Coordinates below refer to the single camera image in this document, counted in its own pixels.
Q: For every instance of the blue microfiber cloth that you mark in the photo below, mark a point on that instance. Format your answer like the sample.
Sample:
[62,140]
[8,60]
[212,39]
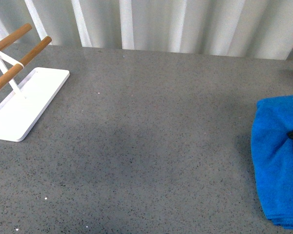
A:
[272,155]

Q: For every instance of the white towel rack stand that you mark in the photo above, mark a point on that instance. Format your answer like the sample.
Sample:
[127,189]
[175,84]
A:
[22,108]

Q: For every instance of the left wooden rack rod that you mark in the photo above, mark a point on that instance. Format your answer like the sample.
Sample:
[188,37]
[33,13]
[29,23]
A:
[17,34]

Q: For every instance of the wooden rack rod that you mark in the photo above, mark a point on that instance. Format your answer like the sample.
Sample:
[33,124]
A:
[17,34]
[15,69]

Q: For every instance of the right wooden rack rod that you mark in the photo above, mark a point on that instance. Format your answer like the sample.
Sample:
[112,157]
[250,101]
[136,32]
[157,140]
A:
[15,69]

